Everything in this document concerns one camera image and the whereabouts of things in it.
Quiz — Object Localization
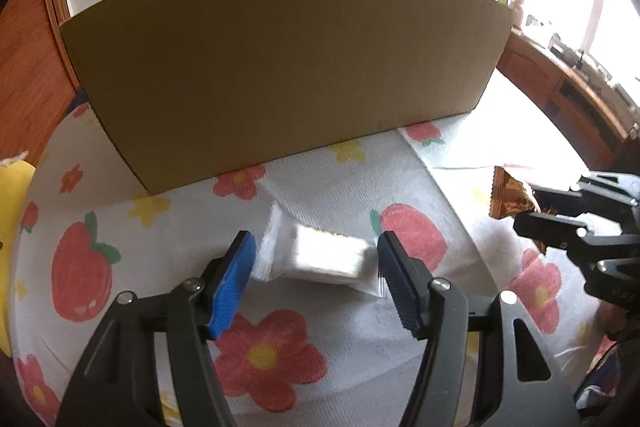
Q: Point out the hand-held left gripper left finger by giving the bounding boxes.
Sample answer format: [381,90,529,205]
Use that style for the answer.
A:
[55,230,257,427]

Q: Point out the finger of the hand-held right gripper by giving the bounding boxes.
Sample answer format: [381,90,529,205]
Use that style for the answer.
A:
[513,211,640,269]
[532,172,640,218]

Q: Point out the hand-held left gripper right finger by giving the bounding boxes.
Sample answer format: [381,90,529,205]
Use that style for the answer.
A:
[376,230,584,427]

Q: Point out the gold foil candy packet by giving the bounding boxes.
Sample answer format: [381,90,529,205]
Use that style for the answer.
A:
[487,165,557,254]

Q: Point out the white snack packet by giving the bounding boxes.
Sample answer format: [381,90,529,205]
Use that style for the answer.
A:
[250,203,387,299]

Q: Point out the brown cardboard box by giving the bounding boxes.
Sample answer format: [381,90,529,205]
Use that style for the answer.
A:
[58,0,514,196]

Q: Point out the wooden cabinet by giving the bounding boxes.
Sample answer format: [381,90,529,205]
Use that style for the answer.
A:
[494,33,640,170]

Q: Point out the flower and strawberry printed blanket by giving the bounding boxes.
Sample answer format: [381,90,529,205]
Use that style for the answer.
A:
[9,68,628,427]

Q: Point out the yellow plush toy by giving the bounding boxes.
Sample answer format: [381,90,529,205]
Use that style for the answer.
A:
[0,151,37,358]

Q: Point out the wooden wardrobe door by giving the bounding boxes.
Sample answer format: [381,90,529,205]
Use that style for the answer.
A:
[0,0,82,160]

